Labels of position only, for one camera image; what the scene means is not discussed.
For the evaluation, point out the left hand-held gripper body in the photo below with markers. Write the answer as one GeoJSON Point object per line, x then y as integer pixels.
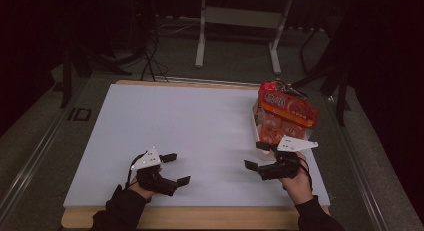
{"type": "Point", "coordinates": [156, 182]}

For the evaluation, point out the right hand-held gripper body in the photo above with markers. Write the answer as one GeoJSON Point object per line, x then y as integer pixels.
{"type": "Point", "coordinates": [283, 167]}

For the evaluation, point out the white plastic box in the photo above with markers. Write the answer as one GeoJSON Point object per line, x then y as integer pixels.
{"type": "Point", "coordinates": [254, 119]}

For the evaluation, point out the orange jelly cup packet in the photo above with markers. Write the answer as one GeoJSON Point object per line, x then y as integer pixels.
{"type": "Point", "coordinates": [286, 107]}

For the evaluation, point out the red and black sauce packet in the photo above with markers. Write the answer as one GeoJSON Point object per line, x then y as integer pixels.
{"type": "Point", "coordinates": [268, 87]}

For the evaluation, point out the person's left hand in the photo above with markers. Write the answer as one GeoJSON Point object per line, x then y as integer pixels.
{"type": "Point", "coordinates": [143, 192]}

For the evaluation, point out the person's right hand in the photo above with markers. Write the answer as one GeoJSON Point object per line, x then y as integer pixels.
{"type": "Point", "coordinates": [298, 187]}

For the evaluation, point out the white table mat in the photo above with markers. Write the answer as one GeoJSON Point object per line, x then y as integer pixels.
{"type": "Point", "coordinates": [200, 101]}

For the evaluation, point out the black stand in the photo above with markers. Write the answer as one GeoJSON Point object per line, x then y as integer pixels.
{"type": "Point", "coordinates": [340, 101]}
{"type": "Point", "coordinates": [66, 77]}

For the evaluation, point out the white metal stand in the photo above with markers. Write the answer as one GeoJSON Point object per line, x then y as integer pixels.
{"type": "Point", "coordinates": [240, 17]}

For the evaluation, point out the metal floor rail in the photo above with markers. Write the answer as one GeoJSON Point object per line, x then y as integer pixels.
{"type": "Point", "coordinates": [30, 167]}
{"type": "Point", "coordinates": [206, 80]}
{"type": "Point", "coordinates": [363, 177]}

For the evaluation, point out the black floor bracket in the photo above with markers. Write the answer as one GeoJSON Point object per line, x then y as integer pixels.
{"type": "Point", "coordinates": [71, 114]}

